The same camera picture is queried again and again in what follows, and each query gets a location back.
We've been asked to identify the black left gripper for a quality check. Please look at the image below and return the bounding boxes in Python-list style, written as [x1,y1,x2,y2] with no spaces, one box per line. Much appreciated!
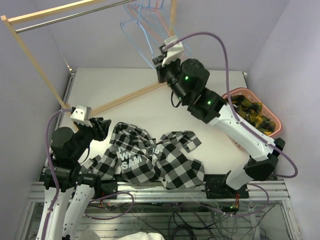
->
[70,116,112,160]

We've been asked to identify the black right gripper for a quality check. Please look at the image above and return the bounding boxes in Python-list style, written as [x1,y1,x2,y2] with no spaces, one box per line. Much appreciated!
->
[153,53,190,103]

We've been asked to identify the black white checked shirt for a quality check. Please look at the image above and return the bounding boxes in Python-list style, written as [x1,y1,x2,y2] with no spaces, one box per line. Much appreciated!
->
[80,122,205,190]

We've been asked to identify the blue wire hanger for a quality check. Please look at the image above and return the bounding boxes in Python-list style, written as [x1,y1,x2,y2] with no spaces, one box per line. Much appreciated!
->
[120,0,157,69]
[120,0,170,69]

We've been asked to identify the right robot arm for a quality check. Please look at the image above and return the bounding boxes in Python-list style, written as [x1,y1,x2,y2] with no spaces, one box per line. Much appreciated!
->
[152,56,286,198]

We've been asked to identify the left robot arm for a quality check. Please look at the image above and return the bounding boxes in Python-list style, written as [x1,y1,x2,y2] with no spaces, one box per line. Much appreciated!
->
[36,117,112,240]

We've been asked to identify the yellow black checked garment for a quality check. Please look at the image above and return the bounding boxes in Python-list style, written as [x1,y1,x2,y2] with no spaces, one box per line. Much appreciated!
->
[230,94,276,136]

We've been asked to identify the white cloth under table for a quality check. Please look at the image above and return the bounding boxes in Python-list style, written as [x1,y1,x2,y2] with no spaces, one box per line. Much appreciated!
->
[76,228,166,240]

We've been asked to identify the metal hanging rod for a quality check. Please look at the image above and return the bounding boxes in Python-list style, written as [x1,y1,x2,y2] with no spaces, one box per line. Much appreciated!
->
[15,0,134,34]

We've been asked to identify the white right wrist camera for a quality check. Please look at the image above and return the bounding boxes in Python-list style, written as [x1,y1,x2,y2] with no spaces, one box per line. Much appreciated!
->
[160,39,184,67]

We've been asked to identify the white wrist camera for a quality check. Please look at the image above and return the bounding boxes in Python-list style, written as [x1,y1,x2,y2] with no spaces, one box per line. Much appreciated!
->
[160,39,184,67]
[70,105,93,127]

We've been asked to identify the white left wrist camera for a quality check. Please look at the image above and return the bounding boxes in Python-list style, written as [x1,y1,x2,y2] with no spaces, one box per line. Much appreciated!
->
[70,105,93,127]

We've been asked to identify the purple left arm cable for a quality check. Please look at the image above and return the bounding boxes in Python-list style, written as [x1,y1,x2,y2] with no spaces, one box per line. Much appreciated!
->
[37,107,76,240]

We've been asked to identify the red wire hanger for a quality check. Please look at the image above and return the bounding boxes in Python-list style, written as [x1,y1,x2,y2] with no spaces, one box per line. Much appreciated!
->
[125,0,179,58]

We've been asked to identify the blue wire hanger on rack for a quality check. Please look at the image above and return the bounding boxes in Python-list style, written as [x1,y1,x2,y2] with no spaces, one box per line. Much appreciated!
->
[120,0,170,69]

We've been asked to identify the purple cable under table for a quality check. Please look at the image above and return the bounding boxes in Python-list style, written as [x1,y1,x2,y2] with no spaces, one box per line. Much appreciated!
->
[82,191,136,221]

